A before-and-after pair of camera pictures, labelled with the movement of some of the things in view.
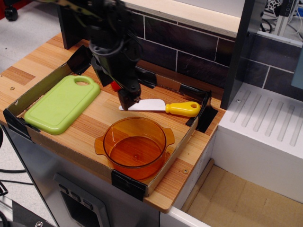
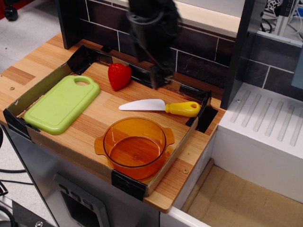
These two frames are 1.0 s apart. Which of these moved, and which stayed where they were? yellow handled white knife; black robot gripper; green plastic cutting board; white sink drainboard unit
Moved: black robot gripper
Stayed: green plastic cutting board; white sink drainboard unit; yellow handled white knife
